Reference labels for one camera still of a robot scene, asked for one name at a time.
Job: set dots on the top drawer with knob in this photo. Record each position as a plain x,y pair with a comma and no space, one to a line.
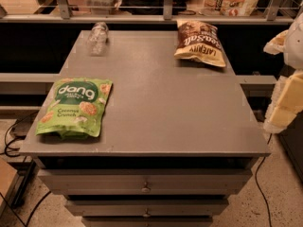
145,182

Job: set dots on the black bag behind glass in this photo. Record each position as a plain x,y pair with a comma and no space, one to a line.
151,7

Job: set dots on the brown sea salt chip bag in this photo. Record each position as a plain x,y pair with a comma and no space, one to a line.
198,41

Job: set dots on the middle drawer with knob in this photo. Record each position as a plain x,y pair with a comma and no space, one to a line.
146,208

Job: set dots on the grey drawer cabinet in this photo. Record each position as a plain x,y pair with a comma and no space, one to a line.
162,114

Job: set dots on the grey side shelf left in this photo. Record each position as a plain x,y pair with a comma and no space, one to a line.
26,83

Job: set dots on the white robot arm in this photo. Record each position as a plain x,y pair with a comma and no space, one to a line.
293,53

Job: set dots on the green dang rice chip bag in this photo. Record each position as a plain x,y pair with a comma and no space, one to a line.
76,109

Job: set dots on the grey side shelf right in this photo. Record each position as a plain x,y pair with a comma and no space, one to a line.
256,85

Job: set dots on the metal railing frame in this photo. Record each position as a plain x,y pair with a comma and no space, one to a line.
75,11

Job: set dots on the clear plastic water bottle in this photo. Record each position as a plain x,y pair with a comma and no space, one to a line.
97,39

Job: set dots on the bottom drawer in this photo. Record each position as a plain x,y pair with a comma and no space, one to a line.
147,222

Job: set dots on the grey side shelf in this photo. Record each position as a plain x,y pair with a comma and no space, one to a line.
26,83
256,85

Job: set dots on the drawer with knob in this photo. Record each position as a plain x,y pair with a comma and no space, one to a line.
146,208
145,182

